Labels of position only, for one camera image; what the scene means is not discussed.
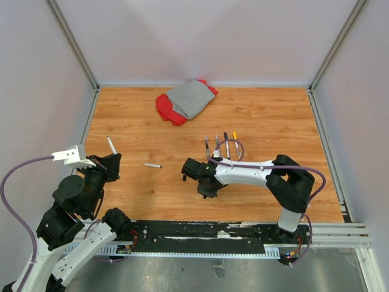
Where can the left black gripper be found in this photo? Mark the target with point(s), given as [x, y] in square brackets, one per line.
[110, 165]

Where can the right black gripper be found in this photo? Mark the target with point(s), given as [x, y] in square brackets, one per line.
[209, 193]

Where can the white pen black end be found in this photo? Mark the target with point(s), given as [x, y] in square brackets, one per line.
[111, 145]

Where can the angled white pen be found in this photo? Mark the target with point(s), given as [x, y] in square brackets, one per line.
[152, 165]

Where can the white marker blue tip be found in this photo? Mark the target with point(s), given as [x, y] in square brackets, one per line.
[227, 148]

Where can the purple pen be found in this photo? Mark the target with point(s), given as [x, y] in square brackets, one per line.
[207, 146]

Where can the white pen yellow end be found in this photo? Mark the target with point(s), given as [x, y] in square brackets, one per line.
[238, 151]

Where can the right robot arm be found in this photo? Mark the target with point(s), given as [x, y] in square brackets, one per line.
[288, 182]

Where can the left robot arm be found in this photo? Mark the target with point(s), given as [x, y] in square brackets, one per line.
[77, 198]

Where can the red cloth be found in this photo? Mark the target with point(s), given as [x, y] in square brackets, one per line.
[165, 109]

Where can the grey folded cloth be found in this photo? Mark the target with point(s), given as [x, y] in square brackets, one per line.
[191, 98]

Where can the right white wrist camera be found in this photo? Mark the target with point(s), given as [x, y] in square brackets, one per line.
[216, 155]

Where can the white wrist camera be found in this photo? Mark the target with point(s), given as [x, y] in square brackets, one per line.
[74, 156]
[216, 155]

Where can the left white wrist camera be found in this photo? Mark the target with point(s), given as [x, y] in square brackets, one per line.
[74, 156]

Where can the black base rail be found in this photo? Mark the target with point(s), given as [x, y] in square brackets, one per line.
[149, 232]

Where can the grey cable duct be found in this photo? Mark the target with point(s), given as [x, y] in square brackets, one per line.
[235, 250]

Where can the aluminium frame rail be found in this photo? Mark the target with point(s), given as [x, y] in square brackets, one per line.
[340, 235]

